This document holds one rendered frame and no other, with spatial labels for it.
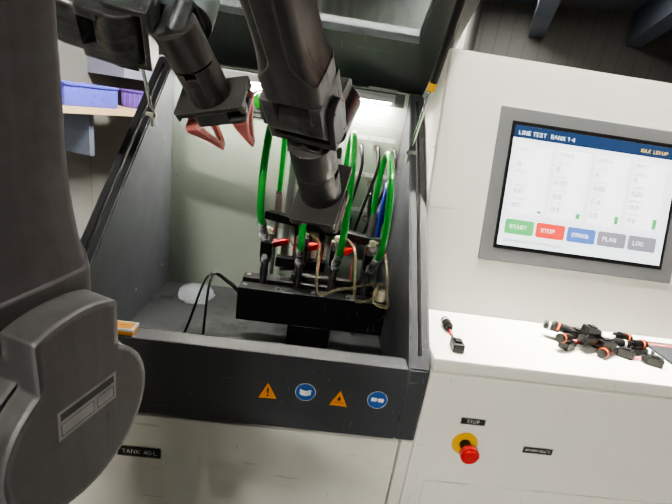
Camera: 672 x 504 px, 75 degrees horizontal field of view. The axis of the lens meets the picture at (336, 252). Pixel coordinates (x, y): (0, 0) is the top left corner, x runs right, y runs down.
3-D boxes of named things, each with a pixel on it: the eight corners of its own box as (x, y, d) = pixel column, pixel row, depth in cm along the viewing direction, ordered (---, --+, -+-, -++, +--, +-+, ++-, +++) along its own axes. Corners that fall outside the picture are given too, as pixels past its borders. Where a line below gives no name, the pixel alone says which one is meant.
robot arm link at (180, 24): (141, 35, 51) (186, 27, 50) (155, 1, 54) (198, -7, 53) (171, 84, 57) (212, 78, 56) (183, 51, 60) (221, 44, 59)
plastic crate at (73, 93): (87, 103, 251) (87, 82, 247) (120, 109, 244) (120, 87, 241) (29, 99, 220) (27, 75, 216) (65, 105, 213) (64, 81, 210)
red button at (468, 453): (454, 467, 84) (460, 445, 82) (448, 452, 87) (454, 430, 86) (480, 470, 84) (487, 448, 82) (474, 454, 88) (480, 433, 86)
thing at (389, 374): (69, 405, 82) (65, 329, 77) (81, 391, 87) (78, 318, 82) (393, 439, 86) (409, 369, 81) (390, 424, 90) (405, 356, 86)
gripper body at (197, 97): (189, 93, 66) (163, 49, 59) (254, 85, 64) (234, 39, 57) (179, 125, 62) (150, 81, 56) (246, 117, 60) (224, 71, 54)
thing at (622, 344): (559, 357, 88) (568, 333, 86) (535, 331, 98) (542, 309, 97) (667, 370, 90) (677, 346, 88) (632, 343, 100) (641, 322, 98)
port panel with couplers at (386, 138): (338, 234, 126) (355, 122, 116) (338, 231, 129) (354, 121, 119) (383, 240, 126) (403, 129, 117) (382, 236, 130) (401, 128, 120)
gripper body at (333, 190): (353, 174, 64) (350, 139, 58) (334, 233, 60) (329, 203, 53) (310, 167, 65) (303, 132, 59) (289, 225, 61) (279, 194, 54)
